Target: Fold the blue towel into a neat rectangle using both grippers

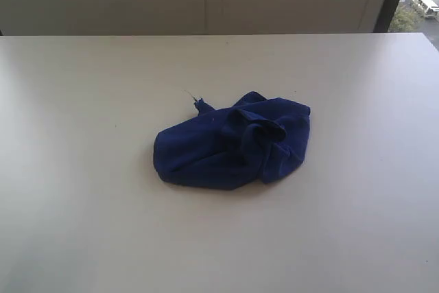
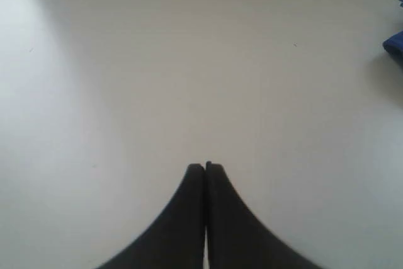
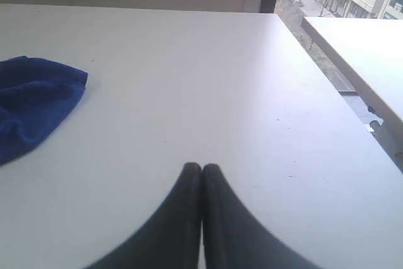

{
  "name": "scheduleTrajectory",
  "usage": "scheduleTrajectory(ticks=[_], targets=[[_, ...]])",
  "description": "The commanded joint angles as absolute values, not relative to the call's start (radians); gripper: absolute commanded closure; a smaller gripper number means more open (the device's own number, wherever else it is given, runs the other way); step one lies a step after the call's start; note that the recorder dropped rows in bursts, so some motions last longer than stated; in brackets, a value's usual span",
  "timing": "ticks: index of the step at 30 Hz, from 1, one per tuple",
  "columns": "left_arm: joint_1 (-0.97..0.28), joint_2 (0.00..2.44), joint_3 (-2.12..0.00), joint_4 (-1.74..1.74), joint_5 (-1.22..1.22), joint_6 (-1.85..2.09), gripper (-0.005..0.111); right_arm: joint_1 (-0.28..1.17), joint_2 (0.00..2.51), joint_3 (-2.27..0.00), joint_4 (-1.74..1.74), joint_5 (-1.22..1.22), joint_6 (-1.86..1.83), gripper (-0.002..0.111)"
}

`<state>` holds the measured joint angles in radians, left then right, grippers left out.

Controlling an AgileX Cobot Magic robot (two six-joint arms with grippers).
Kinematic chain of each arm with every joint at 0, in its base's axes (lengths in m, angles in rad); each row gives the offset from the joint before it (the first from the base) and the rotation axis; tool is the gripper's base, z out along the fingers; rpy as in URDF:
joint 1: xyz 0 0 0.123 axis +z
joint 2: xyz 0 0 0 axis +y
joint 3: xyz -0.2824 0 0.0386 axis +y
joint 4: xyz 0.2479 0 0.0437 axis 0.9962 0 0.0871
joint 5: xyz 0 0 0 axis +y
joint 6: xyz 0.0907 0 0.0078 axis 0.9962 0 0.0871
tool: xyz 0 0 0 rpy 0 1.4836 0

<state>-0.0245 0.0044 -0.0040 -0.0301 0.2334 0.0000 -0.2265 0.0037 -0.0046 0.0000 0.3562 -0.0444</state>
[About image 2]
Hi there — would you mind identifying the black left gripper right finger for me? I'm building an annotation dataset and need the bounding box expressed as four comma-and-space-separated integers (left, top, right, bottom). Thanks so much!
205, 162, 315, 268

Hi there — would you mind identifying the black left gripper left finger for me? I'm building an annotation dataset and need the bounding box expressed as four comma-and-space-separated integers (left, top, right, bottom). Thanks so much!
100, 164, 205, 268

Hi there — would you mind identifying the blue towel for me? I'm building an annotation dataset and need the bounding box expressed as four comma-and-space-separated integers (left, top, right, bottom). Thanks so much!
380, 0, 403, 67

